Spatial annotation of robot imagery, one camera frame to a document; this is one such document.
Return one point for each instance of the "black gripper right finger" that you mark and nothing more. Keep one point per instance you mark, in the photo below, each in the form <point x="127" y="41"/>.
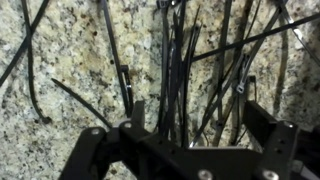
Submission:
<point x="276" y="150"/>

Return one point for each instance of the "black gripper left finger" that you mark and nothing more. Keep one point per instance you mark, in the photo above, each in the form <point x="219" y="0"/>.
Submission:
<point x="133" y="146"/>

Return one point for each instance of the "black zip-tie bundle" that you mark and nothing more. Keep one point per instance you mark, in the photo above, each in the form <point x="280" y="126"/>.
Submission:
<point x="173" y="66"/>
<point x="245" y="40"/>

